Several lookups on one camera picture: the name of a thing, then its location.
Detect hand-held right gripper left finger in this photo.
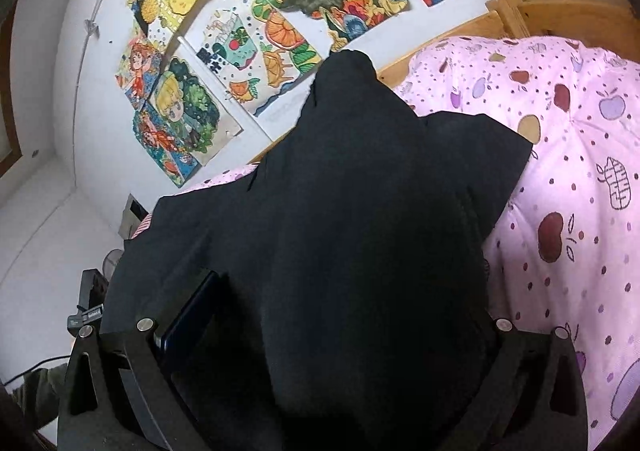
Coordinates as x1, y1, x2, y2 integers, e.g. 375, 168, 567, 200
56, 269, 224, 451

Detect blonde figure green wall drawing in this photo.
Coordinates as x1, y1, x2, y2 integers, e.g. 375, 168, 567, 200
149, 57, 245, 168

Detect pink printed bedding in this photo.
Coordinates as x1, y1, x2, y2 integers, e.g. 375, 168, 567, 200
177, 35, 640, 451

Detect white fan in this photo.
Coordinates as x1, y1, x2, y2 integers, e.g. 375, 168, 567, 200
101, 249, 124, 278

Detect red blue comic wall drawing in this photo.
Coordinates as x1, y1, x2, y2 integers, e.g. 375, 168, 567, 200
131, 105, 203, 190

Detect orange haired figure wall drawing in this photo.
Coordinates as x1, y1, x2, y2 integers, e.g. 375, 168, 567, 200
115, 32, 167, 112

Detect black cable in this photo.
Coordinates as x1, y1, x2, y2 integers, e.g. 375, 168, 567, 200
0, 356, 69, 386

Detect white fruit wall drawing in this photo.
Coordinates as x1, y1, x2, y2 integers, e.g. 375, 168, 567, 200
184, 0, 323, 118

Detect person's left forearm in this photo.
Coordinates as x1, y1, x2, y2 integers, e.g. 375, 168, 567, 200
9, 364, 69, 433

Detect black jacket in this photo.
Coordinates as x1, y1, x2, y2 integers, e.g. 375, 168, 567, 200
99, 50, 535, 451

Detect wooden window frame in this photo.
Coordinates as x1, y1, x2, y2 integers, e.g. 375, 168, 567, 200
0, 0, 24, 178

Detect red white striped mattress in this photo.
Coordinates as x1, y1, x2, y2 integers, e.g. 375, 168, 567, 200
131, 212, 154, 238

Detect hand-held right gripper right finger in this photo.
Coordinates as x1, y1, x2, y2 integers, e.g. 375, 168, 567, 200
450, 317, 589, 451

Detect grey framed wall opening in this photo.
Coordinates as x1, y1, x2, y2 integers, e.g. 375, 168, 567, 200
118, 192, 152, 238

